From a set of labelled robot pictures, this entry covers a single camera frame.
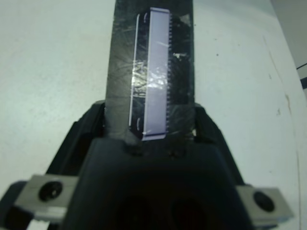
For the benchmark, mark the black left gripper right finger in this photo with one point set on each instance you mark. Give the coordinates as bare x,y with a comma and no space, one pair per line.
216,134

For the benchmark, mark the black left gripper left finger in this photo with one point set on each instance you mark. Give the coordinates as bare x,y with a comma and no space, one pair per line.
81,139

